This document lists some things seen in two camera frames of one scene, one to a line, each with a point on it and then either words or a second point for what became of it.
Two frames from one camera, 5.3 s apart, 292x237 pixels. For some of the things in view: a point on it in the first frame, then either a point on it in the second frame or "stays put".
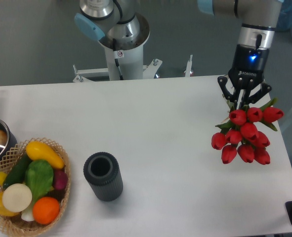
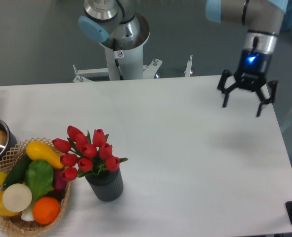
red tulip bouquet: (240, 134) -> (82, 155)
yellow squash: (37, 150) stays put
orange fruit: (45, 210) stays put
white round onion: (17, 197) stays put
